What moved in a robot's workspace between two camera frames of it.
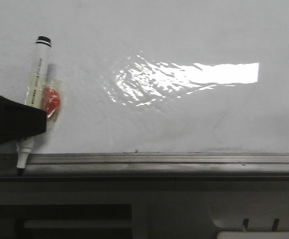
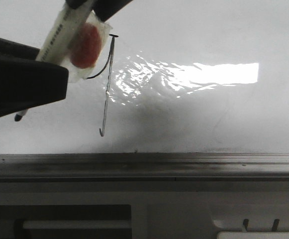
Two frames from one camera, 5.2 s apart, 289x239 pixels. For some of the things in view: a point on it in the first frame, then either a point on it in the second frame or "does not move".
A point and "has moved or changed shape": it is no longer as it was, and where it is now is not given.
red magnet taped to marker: [50, 97] has moved or changed shape
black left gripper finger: [6, 120] to [16, 80]
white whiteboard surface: [157, 76] does not move
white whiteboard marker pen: [36, 95] to [56, 46]
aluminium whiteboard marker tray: [146, 167] does not move
